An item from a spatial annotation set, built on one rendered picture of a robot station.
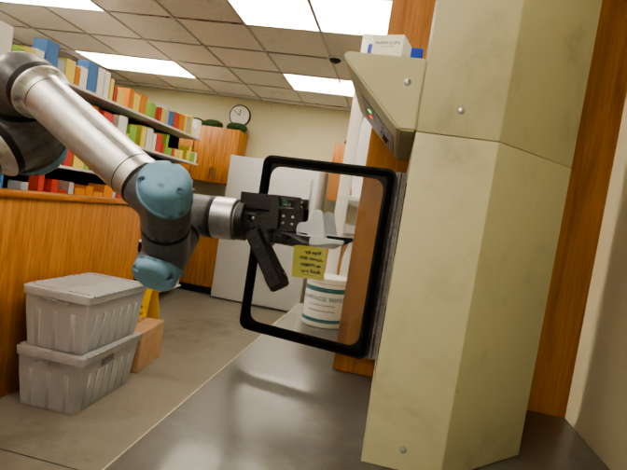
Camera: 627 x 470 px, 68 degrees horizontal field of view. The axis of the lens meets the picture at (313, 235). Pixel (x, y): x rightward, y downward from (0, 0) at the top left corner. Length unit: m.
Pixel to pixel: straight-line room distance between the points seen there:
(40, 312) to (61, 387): 0.41
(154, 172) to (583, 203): 0.82
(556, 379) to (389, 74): 0.73
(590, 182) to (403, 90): 0.54
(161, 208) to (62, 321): 2.20
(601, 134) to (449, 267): 0.55
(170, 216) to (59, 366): 2.26
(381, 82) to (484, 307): 0.34
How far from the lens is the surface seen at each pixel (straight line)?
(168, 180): 0.68
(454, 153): 0.67
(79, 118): 0.81
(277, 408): 0.85
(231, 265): 5.91
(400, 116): 0.68
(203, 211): 0.83
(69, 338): 2.84
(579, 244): 1.10
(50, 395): 3.00
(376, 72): 0.69
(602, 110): 1.13
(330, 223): 0.87
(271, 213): 0.79
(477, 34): 0.71
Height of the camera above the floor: 1.28
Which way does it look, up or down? 3 degrees down
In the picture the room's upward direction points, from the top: 9 degrees clockwise
